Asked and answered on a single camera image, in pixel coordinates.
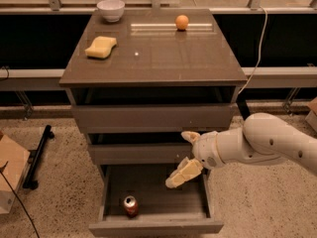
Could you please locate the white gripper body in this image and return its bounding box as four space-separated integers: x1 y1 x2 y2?
192 131 225 170

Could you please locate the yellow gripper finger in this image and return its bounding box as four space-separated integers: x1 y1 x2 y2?
181 131 200 145
165 157 203 188

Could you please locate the red coke can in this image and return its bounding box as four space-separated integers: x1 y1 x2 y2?
123 195 139 217

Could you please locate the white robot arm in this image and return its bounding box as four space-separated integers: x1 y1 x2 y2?
165 113 317 188

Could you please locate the grey bottom drawer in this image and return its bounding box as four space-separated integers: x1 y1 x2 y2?
89 164 223 237

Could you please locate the grey drawer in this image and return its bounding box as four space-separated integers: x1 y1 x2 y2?
89 164 223 237
88 132 193 165
70 86 240 135

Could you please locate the grey drawer cabinet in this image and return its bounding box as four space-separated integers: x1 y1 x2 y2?
58 7 249 238

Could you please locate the grey middle drawer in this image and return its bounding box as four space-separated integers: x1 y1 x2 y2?
88 132 193 165

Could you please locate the grey top drawer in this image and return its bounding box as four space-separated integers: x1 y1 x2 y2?
70 86 240 135

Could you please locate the orange fruit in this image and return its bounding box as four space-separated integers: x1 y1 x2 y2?
175 15 189 31

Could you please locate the yellow sponge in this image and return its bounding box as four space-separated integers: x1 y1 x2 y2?
85 36 117 59

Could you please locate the white bowl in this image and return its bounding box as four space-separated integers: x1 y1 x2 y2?
97 0 125 22

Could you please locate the black metal bar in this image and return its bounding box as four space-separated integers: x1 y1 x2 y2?
23 125 54 189

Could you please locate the cardboard box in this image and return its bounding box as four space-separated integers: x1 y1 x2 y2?
0 133 30 214

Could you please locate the white cable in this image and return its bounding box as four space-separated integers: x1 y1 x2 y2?
237 6 269 95

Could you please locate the grey window rail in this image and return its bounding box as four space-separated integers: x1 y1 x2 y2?
0 66 317 91

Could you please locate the black cable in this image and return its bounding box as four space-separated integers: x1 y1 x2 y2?
0 161 42 238

